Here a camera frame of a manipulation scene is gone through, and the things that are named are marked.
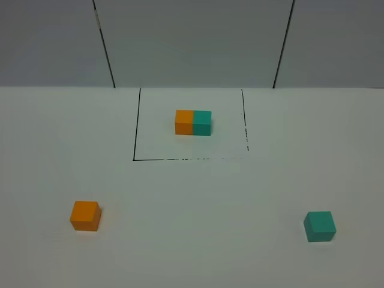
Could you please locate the teal template block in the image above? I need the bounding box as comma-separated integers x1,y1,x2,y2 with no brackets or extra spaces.
193,110,212,136

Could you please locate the orange template block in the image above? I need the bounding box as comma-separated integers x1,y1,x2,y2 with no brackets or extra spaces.
175,110,194,135

